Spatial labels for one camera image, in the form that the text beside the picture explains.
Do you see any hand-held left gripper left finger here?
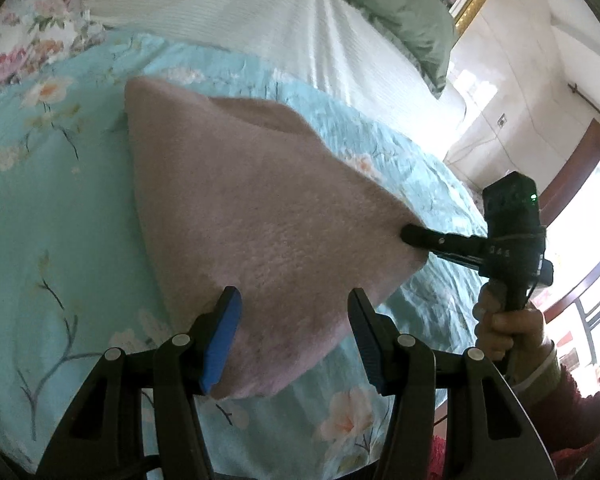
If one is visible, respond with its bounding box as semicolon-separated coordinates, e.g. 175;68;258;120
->
35;286;243;480

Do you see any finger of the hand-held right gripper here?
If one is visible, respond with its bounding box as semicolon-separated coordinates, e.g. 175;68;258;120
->
401;224;488;262

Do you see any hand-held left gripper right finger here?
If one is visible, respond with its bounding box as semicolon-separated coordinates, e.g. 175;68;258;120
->
347;287;551;480

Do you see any pink fluffy towel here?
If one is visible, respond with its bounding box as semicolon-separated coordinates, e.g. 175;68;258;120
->
124;76;431;401

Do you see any person's right forearm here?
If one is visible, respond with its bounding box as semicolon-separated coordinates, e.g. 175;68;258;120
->
500;340;600;453

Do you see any person's right hand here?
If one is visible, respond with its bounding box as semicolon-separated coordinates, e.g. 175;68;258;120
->
472;285;551;361

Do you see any red textured cloth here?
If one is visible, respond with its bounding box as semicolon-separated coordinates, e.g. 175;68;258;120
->
427;432;598;480

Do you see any dark curtain rod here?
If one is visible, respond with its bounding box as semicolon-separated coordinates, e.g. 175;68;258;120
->
567;82;600;136

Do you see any turquoise floral quilt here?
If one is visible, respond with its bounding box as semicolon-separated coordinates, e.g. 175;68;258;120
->
0;30;488;476

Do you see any green ruffled pillow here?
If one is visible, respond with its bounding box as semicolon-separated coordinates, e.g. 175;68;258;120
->
320;0;458;101

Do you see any white ribbed blanket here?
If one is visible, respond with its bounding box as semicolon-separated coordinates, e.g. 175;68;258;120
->
77;0;468;161

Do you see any white floral pillowcase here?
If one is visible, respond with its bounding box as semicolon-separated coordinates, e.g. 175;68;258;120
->
0;0;111;96

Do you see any brown window frame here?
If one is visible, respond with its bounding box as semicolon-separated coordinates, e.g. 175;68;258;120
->
537;120;600;361

